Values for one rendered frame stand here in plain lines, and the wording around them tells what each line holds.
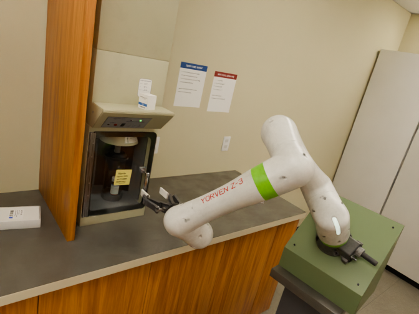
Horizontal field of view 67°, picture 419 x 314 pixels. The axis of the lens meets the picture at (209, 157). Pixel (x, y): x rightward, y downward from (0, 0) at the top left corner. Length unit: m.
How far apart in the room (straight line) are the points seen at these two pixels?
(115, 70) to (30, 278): 0.81
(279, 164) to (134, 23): 0.79
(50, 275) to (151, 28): 1.00
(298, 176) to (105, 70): 0.83
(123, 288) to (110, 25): 1.06
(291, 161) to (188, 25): 1.27
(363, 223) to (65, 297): 1.25
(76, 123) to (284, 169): 0.75
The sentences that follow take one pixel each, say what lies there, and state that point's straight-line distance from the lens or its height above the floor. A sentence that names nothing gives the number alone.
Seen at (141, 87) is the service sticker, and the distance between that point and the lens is 1.42.
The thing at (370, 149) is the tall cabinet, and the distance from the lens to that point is 3.88.
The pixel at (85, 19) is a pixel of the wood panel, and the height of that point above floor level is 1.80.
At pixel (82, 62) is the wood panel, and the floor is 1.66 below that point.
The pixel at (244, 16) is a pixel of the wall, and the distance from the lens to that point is 2.30.
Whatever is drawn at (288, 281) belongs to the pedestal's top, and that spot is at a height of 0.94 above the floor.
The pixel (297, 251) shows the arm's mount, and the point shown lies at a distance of 1.52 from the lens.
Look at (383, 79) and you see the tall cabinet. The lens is 3.88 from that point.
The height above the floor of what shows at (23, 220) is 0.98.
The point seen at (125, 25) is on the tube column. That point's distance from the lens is 1.36.
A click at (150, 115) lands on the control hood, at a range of 1.34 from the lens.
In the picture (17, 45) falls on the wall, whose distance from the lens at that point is 1.69.
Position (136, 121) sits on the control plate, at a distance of 1.36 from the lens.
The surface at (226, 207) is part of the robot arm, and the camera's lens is 1.03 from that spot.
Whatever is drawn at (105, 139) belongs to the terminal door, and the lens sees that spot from 1.40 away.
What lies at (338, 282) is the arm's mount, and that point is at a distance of 1.47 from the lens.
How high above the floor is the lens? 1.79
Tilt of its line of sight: 18 degrees down
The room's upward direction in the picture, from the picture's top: 13 degrees clockwise
